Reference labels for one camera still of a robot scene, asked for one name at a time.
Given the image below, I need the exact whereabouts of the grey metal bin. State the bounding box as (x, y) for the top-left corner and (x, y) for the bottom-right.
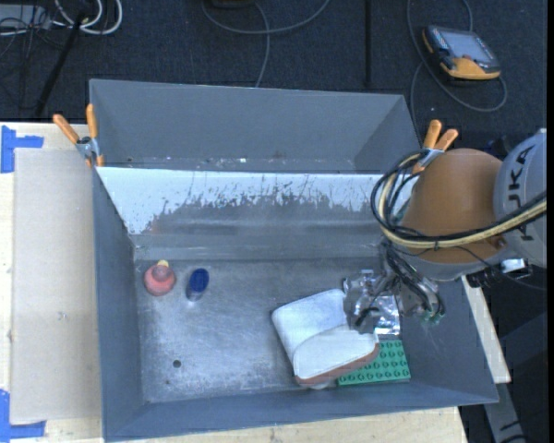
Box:
(88, 78), (501, 443)

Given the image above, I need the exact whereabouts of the green studded building plate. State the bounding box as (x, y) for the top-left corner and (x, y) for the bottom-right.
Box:
(337, 338), (412, 387)

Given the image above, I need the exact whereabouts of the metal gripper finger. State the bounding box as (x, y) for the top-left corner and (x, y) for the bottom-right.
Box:
(342, 269), (385, 297)
(350, 294), (402, 339)

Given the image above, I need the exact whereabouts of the white slipper with brown sole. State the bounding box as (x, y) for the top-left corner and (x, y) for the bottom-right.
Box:
(271, 288), (381, 386)

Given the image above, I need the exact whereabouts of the blue cylinder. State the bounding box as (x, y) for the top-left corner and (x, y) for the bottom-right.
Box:
(186, 268), (211, 301)

